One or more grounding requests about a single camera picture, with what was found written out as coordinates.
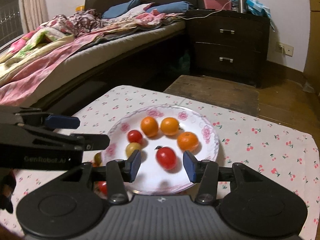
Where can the blue pillow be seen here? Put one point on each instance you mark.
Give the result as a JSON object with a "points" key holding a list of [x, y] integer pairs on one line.
{"points": [[172, 7], [117, 10]]}

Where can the dark wooden nightstand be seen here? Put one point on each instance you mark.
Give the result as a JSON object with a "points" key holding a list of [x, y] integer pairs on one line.
{"points": [[225, 47]]}

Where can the colourful floral quilt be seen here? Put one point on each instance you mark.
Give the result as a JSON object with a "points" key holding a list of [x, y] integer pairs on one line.
{"points": [[32, 40]]}

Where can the brown wooden bench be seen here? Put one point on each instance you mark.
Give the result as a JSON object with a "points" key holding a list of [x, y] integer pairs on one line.
{"points": [[212, 90]]}

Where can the red tomato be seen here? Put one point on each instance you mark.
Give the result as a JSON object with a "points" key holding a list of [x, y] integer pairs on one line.
{"points": [[102, 187], [166, 157], [135, 136]]}

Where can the small yellow-green fruit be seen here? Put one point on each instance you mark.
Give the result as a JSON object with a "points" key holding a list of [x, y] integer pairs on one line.
{"points": [[131, 148], [97, 158]]}

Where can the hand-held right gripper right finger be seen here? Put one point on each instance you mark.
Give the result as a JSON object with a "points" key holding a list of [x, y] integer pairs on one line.
{"points": [[190, 166]]}

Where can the beige curtain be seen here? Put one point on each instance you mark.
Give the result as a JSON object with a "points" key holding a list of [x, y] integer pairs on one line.
{"points": [[32, 5]]}

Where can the maroon floral blanket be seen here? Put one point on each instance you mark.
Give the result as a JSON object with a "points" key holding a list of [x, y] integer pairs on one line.
{"points": [[82, 20]]}

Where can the bed with pink blanket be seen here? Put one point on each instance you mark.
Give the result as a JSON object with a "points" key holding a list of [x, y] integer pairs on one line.
{"points": [[125, 45]]}

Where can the white floral rimmed plate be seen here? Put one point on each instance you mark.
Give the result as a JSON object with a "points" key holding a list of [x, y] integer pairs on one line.
{"points": [[150, 180]]}

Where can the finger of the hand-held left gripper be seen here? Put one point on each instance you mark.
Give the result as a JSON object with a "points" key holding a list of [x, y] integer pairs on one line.
{"points": [[62, 121], [97, 141]]}

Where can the pink patterned blanket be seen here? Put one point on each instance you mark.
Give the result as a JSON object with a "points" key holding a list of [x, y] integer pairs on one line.
{"points": [[37, 72]]}

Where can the blue plastic bag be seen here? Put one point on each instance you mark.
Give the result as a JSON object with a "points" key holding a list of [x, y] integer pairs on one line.
{"points": [[257, 5]]}

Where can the orange plastic object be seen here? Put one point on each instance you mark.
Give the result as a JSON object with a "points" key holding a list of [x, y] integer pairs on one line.
{"points": [[79, 8]]}

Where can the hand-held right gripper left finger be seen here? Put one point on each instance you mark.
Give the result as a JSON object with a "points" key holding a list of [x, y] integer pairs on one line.
{"points": [[135, 165]]}

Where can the yellow-brown wooden wardrobe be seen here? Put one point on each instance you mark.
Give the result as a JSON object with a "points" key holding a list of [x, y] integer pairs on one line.
{"points": [[313, 30]]}

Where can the clear plastic bag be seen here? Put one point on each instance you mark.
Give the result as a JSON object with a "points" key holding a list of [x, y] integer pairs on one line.
{"points": [[308, 85]]}

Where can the green plastic bag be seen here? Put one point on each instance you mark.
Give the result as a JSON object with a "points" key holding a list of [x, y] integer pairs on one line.
{"points": [[183, 65]]}

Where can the beige wall socket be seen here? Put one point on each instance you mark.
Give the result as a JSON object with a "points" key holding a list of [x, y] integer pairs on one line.
{"points": [[287, 50]]}

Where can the person's left hand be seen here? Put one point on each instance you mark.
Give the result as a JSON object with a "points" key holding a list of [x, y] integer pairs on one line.
{"points": [[7, 190]]}

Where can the pink plastic basket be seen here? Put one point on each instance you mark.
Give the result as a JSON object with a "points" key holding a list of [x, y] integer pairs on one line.
{"points": [[215, 2]]}

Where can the window with grille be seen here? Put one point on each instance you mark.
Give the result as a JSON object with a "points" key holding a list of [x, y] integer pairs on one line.
{"points": [[10, 17]]}

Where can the cherry print tablecloth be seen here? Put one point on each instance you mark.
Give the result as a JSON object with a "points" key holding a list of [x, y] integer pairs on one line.
{"points": [[250, 142]]}

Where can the stainless steel thermos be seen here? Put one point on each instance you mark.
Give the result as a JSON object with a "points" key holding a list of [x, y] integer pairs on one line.
{"points": [[242, 0]]}

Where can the pink floral sheet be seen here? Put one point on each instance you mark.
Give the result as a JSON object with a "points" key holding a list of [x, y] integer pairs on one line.
{"points": [[150, 18]]}

